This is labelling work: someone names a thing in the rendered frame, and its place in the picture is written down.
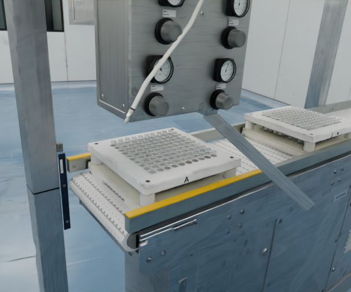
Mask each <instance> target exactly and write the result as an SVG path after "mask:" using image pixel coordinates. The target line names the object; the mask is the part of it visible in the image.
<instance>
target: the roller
mask: <svg viewBox="0 0 351 292"><path fill-rule="evenodd" d="M139 231H140V230H139ZM139 231H136V232H133V233H131V234H130V235H129V237H128V239H127V245H128V246H129V247H130V248H131V249H137V248H138V243H139V238H138V235H137V234H138V232H139Z"/></svg>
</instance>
